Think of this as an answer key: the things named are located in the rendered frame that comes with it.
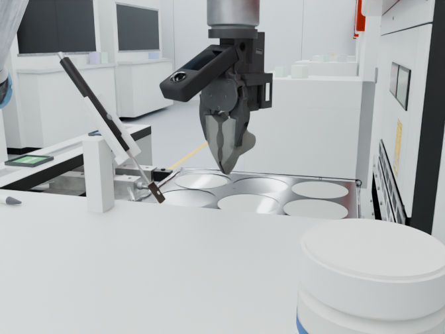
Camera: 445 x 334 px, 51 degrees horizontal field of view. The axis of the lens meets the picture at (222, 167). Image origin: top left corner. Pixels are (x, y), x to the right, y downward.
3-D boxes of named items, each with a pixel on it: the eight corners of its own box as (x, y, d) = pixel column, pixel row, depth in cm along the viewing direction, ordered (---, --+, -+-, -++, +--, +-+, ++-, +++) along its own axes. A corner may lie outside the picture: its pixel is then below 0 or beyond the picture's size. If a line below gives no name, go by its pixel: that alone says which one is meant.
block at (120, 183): (142, 190, 90) (141, 175, 89) (134, 195, 87) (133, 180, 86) (104, 187, 92) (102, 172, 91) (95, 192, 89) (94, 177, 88)
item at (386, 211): (377, 200, 94) (382, 154, 92) (398, 321, 53) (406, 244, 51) (369, 199, 95) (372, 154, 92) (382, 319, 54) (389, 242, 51)
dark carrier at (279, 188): (355, 185, 88) (355, 181, 88) (358, 266, 56) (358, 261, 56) (184, 172, 97) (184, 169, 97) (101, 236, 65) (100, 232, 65)
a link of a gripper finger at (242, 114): (249, 147, 67) (250, 85, 65) (242, 148, 66) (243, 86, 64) (226, 142, 70) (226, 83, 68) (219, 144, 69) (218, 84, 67)
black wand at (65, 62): (51, 56, 51) (59, 50, 51) (59, 56, 52) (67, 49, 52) (156, 206, 52) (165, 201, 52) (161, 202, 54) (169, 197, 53)
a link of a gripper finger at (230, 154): (261, 171, 72) (262, 112, 70) (235, 179, 68) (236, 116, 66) (246, 168, 75) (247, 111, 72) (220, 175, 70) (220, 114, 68)
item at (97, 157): (145, 206, 56) (140, 94, 52) (130, 217, 52) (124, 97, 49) (98, 202, 57) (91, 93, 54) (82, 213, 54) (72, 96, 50)
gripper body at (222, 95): (273, 112, 71) (275, 29, 68) (234, 118, 65) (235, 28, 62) (236, 107, 76) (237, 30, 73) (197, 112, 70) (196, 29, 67)
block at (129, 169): (157, 179, 97) (157, 165, 97) (151, 183, 94) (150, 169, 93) (122, 176, 99) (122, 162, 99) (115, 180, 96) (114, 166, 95)
